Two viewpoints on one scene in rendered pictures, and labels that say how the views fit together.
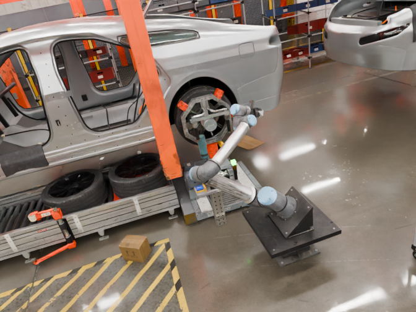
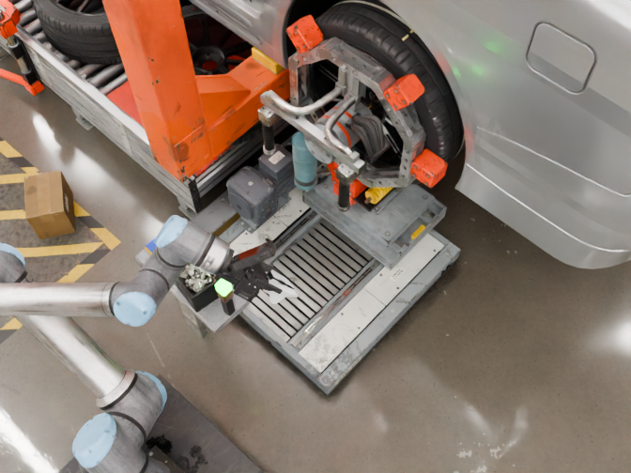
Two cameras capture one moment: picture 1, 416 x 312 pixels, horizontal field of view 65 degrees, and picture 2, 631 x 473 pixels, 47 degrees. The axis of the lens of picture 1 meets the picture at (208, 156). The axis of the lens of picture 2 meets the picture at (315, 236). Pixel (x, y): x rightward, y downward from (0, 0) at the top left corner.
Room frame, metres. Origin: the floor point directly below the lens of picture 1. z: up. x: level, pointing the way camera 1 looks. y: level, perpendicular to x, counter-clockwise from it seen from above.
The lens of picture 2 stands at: (2.30, -1.26, 2.74)
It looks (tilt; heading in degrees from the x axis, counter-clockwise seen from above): 59 degrees down; 54
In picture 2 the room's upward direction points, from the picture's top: 1 degrees counter-clockwise
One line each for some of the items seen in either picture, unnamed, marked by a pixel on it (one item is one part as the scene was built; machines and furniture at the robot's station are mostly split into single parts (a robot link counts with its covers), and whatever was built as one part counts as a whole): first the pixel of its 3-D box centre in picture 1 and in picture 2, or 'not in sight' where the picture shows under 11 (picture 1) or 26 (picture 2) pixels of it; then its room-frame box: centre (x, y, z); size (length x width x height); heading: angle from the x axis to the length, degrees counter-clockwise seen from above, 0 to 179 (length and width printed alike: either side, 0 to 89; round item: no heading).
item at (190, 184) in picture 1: (192, 177); (277, 184); (3.19, 0.23, 0.26); 0.42 x 0.18 x 0.35; 10
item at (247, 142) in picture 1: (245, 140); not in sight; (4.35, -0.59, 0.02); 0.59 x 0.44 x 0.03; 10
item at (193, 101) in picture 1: (207, 120); (353, 117); (3.34, -0.06, 0.85); 0.54 x 0.07 x 0.54; 100
